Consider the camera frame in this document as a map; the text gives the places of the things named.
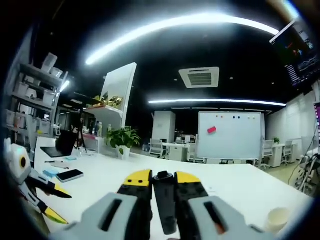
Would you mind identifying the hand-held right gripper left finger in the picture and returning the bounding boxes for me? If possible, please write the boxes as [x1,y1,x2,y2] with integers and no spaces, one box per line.
[49,169,154,240]

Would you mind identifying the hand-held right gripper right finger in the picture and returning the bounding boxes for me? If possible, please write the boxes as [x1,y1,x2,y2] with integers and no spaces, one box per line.
[174,171,273,240]

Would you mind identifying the standing whiteboard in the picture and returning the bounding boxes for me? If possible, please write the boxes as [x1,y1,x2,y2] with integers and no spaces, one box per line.
[196,111,266,161]

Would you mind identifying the blue note pad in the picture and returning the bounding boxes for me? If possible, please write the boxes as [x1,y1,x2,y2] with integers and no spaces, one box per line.
[42,168,61,179]

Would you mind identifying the smartphone in pale case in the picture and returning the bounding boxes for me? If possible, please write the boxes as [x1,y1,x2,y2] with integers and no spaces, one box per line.
[56,169,85,183]

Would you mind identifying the black laptop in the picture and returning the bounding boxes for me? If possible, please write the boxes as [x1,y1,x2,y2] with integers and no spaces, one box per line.
[39,129,79,159]

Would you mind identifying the black tripod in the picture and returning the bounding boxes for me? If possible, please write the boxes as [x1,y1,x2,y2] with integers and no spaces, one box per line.
[74,107,88,152]

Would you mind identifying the white office chair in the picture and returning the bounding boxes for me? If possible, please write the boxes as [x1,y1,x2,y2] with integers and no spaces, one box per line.
[149,138,167,159]

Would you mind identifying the potted green plant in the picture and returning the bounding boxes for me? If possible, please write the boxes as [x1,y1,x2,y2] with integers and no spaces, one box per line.
[104,127,142,161]

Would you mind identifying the short ceiling light strip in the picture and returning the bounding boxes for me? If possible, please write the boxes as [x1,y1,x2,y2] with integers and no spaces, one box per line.
[59,79,71,92]

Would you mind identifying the white pillar cabinet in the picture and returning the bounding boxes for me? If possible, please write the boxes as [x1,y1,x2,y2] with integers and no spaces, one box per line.
[152,110,177,146]

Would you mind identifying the white curved display stand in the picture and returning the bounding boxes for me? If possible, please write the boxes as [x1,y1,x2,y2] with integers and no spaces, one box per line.
[86,62,138,131]

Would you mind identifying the ceiling air conditioner vent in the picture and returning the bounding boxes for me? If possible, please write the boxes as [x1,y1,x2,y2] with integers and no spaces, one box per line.
[178,66,220,89]

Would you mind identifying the black cable bundle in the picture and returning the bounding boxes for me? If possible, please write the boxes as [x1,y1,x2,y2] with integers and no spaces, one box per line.
[287,124,320,193]

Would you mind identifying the dark wall screen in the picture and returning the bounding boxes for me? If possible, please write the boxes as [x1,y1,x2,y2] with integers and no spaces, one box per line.
[269,19,320,87]

